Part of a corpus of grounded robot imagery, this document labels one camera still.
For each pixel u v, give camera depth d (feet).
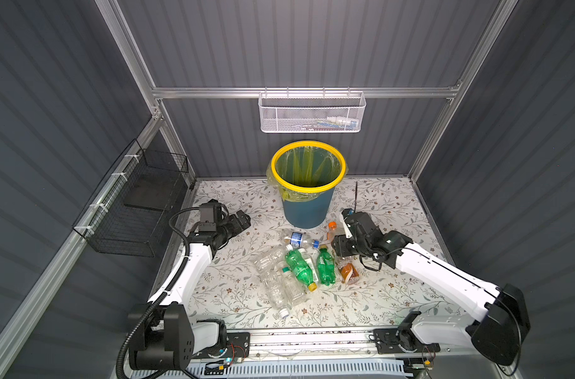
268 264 2.84
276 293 2.59
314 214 3.43
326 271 2.86
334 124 3.02
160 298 1.38
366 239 1.96
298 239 3.04
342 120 2.99
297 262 2.94
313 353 2.40
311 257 2.99
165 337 1.36
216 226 2.11
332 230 2.77
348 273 2.71
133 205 2.46
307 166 3.26
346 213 2.38
